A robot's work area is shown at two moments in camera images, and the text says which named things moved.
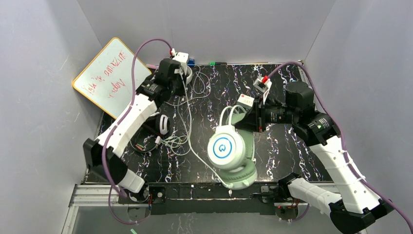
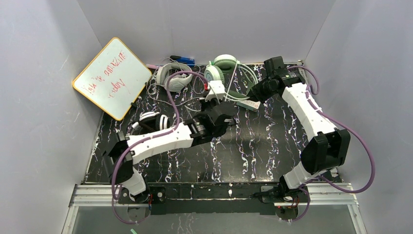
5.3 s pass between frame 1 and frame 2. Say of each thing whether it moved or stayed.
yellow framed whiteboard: stayed
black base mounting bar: stayed
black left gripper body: moved
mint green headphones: moved
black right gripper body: moved
